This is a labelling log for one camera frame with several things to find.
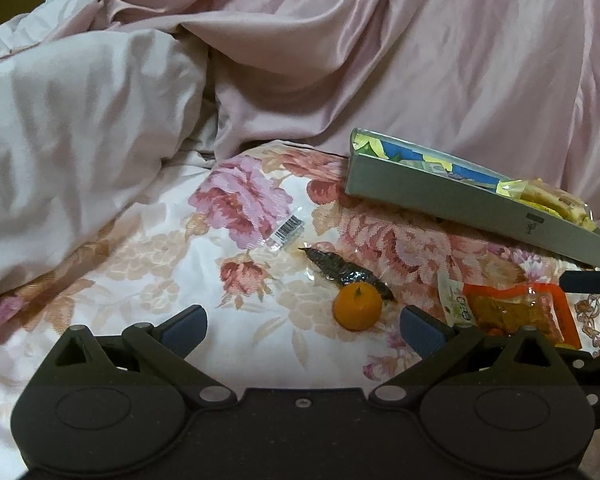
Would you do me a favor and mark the pale pink duvet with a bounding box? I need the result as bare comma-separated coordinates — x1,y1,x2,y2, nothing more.
0,0,208,295

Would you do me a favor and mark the floral quilt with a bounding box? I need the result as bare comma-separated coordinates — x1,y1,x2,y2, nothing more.
0,142,571,479

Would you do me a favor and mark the clear wrapper with barcode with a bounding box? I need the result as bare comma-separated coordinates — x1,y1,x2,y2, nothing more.
265,214,304,252

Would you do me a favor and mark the small orange mandarin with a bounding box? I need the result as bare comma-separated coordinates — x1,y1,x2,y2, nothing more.
332,282,384,332

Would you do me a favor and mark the white green snack packet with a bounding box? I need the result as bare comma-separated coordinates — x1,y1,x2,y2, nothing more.
437,271,477,326

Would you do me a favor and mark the grey snack box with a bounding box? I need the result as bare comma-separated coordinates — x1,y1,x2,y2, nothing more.
346,129,600,266

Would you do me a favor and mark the bread snack in wrapper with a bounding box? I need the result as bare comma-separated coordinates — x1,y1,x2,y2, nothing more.
496,179,597,232

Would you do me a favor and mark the pink satin curtain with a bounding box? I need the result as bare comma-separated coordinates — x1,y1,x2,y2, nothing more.
0,0,600,231

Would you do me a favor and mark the orange red snack packet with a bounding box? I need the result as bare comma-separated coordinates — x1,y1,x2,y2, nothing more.
462,283,582,350

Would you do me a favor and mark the dark seaweed snack packet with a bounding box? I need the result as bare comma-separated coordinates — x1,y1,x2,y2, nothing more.
301,247,396,301

